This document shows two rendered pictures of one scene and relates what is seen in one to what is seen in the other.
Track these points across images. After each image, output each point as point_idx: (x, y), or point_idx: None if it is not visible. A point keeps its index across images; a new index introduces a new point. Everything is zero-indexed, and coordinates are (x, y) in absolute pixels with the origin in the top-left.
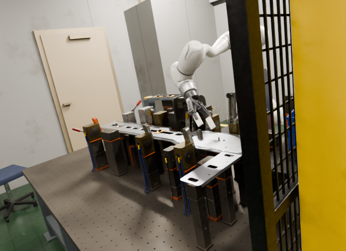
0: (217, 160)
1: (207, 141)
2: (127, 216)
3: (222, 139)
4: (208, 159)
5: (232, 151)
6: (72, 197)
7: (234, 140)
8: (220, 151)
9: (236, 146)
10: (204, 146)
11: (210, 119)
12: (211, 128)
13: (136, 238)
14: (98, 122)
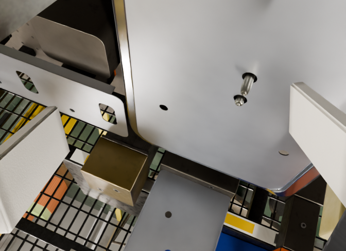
0: (60, 90)
1: (218, 12)
2: None
3: (267, 92)
4: (74, 46)
5: (138, 122)
6: None
7: (253, 132)
8: (125, 89)
9: (179, 133)
10: (127, 23)
11: (328, 175)
12: (291, 91)
13: None
14: None
